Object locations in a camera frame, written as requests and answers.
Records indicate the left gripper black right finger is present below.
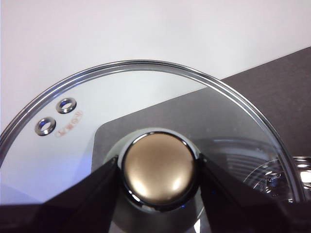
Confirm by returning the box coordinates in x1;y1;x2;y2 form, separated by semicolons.
195;153;311;233

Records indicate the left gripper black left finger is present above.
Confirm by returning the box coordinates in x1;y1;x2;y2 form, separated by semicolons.
0;156;123;233

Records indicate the glass lid with gold-topped knob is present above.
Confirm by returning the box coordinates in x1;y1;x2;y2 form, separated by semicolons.
0;59;303;233

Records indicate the pale green electric steamer pot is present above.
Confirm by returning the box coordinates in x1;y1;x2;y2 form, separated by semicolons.
194;137;311;204

